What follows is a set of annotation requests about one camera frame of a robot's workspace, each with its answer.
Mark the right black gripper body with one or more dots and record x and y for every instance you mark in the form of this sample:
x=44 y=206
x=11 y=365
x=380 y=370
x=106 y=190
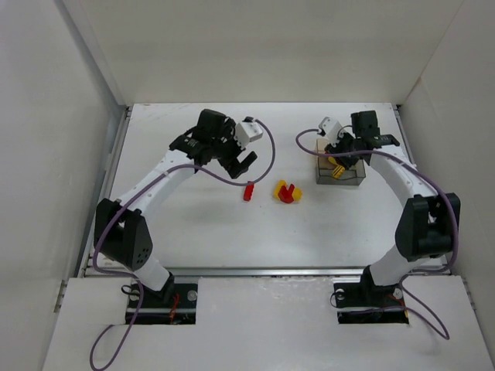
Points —
x=341 y=153

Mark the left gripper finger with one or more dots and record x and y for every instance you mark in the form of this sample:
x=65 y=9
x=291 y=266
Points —
x=235 y=169
x=249 y=159

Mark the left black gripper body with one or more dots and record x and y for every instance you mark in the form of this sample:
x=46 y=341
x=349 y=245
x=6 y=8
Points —
x=231 y=159

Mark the yellow curved lego brick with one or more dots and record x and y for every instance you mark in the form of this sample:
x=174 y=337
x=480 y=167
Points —
x=334 y=163

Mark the red rectangular lego brick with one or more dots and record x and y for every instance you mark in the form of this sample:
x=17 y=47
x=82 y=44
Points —
x=248 y=192

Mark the yellow striped lego brick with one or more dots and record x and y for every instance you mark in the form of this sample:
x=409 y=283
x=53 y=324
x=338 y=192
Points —
x=338 y=172

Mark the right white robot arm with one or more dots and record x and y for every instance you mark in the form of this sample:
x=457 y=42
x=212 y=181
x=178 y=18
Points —
x=428 y=227

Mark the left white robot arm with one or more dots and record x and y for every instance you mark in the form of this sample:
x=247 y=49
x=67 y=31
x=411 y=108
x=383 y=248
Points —
x=121 y=232

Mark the grey transparent container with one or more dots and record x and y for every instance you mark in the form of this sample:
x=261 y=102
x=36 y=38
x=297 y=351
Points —
x=329 y=173

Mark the yellow lego brick left cluster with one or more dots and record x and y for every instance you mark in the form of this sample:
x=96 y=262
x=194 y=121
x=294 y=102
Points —
x=280 y=184

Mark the yellow lego brick cluster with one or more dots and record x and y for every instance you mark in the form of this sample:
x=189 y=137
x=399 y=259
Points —
x=280 y=184
x=296 y=194

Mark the red lego brick cluster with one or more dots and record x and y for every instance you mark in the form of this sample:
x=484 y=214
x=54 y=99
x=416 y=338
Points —
x=286 y=194

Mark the yellow lego brick right cluster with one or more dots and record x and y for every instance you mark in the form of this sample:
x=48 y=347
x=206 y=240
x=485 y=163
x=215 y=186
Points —
x=296 y=194

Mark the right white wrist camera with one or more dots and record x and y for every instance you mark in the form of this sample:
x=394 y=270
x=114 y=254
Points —
x=329 y=128

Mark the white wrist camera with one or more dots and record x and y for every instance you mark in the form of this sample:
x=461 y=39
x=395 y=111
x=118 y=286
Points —
x=247 y=131
x=329 y=128

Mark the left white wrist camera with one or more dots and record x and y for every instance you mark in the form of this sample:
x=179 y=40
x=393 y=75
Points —
x=247 y=131

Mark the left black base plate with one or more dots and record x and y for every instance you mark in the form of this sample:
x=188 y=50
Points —
x=178 y=309

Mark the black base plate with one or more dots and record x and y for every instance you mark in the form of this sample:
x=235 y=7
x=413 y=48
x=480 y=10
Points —
x=178 y=309
x=356 y=305

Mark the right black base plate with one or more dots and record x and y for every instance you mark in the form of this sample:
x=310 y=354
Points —
x=356 y=305

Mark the aluminium rail front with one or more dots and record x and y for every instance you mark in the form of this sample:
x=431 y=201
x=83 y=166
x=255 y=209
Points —
x=265 y=271

